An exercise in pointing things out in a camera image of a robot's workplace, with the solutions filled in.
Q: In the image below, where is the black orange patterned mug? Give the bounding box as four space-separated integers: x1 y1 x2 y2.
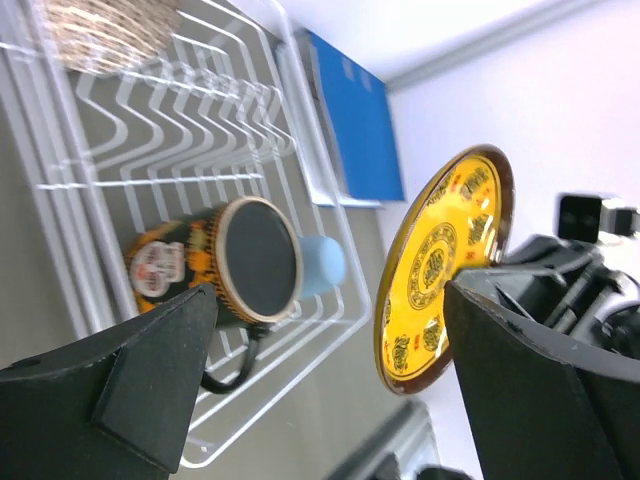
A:
124 196 304 395

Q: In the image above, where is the blue ring binder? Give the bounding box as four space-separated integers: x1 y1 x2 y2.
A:
296 29 405 202

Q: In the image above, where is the light blue plastic cup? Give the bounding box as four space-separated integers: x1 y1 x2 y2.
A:
299 236 347 299

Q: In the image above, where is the aluminium frame rail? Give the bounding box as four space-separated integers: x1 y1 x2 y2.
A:
386 0 602 93

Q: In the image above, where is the beige patterned bowl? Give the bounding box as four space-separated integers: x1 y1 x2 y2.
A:
39 0 181 75

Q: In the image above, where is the white wire dish rack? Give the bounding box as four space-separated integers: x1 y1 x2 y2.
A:
1 1 381 479

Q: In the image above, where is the yellow round plate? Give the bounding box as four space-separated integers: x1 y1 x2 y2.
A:
373 144 515 396

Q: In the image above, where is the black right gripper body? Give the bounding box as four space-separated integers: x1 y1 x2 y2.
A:
492 234 640 361

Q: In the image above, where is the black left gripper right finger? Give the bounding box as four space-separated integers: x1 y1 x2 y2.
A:
444 282 639 479

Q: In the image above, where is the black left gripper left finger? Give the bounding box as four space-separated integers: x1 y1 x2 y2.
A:
1 284 217 479

